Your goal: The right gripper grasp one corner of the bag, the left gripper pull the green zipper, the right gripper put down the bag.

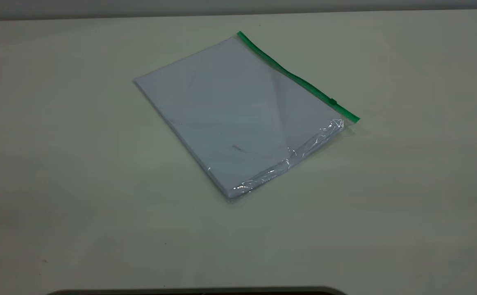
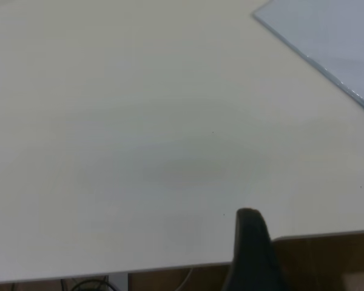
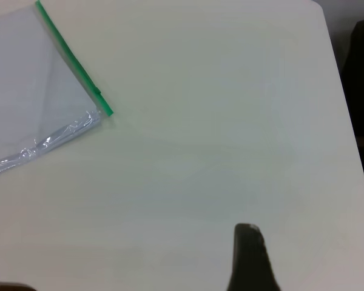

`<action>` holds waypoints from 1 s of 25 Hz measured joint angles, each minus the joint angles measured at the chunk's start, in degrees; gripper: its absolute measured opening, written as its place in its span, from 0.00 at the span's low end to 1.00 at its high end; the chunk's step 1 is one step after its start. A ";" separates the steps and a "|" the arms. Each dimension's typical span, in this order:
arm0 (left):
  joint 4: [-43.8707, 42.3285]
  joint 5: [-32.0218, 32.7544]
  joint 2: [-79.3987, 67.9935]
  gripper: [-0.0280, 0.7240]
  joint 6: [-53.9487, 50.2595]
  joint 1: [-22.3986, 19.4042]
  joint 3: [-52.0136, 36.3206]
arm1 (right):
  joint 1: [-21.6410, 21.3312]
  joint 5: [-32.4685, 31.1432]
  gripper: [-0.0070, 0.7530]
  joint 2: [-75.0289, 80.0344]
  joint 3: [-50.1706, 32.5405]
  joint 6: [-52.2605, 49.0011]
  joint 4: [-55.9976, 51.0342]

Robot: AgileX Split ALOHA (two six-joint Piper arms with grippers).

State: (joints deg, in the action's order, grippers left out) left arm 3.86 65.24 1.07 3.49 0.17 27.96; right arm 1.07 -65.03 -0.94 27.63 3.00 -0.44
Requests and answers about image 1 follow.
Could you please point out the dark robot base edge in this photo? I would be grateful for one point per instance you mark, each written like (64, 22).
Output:
(197, 291)

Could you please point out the clear plastic green-zip bag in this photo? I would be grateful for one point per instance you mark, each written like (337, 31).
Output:
(238, 114)

